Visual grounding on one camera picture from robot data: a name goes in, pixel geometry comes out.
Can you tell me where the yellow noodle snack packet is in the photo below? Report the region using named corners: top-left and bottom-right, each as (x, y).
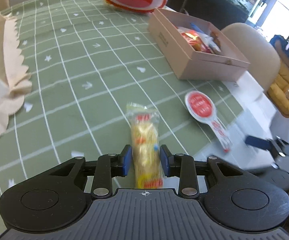
top-left (127, 102), bottom-right (163, 189)

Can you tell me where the red white round packet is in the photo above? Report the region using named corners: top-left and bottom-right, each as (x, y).
top-left (185, 90), bottom-right (232, 153)

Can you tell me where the blue white snack packet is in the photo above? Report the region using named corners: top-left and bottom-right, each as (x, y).
top-left (190, 23), bottom-right (206, 35)

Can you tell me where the red nut snack packet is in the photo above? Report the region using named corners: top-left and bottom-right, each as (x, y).
top-left (209, 31), bottom-right (222, 54)

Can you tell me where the red yellow snack packet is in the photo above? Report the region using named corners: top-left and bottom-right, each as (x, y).
top-left (177, 27), bottom-right (211, 53)

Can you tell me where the beige chair right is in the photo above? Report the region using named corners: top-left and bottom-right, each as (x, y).
top-left (221, 23), bottom-right (281, 92)

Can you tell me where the pink cardboard box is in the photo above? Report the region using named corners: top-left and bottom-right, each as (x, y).
top-left (148, 9), bottom-right (249, 82)

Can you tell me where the green grid tablecloth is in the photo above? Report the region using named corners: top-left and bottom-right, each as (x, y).
top-left (0, 0), bottom-right (243, 234)

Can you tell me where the white paper bag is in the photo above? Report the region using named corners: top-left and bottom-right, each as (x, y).
top-left (0, 14), bottom-right (32, 136)

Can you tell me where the black cabinet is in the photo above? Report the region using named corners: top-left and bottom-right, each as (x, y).
top-left (167, 0), bottom-right (277, 30)

